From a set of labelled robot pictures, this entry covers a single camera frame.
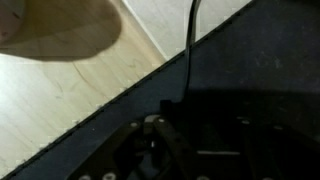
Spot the red drink can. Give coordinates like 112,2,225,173
0,0,28,45

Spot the black lamp cable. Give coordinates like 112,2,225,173
182,0,203,103

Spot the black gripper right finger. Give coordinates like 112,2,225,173
208,103,320,180

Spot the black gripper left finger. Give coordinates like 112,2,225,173
66,99,201,180

